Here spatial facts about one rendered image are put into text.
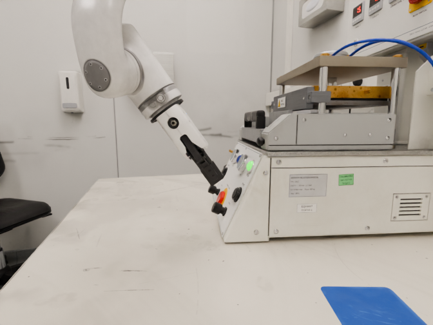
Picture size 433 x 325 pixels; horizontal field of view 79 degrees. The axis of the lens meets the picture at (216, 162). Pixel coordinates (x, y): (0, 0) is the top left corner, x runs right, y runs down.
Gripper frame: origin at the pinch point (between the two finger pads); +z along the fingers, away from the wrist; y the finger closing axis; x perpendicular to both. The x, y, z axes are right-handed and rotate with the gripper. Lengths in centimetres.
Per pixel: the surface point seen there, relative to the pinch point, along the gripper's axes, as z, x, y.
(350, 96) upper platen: 3.9, -32.8, 2.3
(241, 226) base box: 10.6, 1.0, -5.1
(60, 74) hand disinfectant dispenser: -83, 51, 126
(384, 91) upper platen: 7.4, -39.4, 2.4
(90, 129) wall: -48, 62, 138
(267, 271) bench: 15.2, 1.0, -14.6
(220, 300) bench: 10.5, 7.4, -20.8
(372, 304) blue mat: 21.9, -8.8, -22.9
